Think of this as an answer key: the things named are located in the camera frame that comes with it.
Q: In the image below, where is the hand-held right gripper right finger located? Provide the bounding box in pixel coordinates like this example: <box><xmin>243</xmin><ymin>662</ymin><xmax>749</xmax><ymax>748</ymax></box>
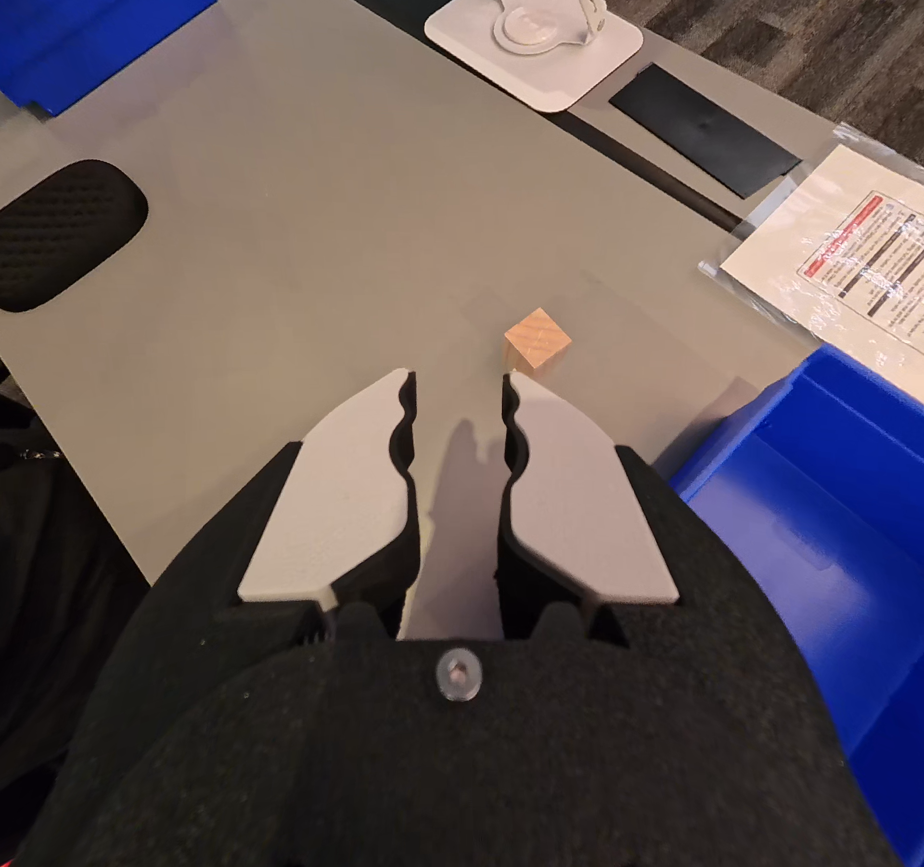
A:
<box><xmin>498</xmin><ymin>371</ymin><xmax>681</xmax><ymax>622</ymax></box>

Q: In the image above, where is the blue plastic bin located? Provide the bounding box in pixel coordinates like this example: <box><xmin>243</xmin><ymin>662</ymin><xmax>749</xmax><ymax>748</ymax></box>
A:
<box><xmin>0</xmin><ymin>0</ymin><xmax>219</xmax><ymax>117</ymax></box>
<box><xmin>667</xmin><ymin>343</ymin><xmax>924</xmax><ymax>867</ymax></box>

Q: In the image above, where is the instruction sheet in plastic sleeve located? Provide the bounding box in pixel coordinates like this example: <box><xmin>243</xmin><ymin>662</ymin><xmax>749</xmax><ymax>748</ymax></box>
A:
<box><xmin>697</xmin><ymin>123</ymin><xmax>924</xmax><ymax>370</ymax></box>

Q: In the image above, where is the white display stand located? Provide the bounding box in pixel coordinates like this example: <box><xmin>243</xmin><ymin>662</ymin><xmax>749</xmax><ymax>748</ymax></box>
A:
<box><xmin>423</xmin><ymin>0</ymin><xmax>644</xmax><ymax>114</ymax></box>

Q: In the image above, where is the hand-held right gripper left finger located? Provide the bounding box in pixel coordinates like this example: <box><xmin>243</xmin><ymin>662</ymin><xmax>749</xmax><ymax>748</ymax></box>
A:
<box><xmin>237</xmin><ymin>367</ymin><xmax>421</xmax><ymax>640</ymax></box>

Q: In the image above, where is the wooden cube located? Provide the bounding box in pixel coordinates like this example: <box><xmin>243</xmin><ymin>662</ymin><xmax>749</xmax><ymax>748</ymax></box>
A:
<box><xmin>504</xmin><ymin>308</ymin><xmax>573</xmax><ymax>377</ymax></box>

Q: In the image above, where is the black textured wrist pad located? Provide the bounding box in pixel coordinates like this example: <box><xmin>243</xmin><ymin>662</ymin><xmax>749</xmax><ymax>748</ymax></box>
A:
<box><xmin>0</xmin><ymin>159</ymin><xmax>150</xmax><ymax>314</ymax></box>

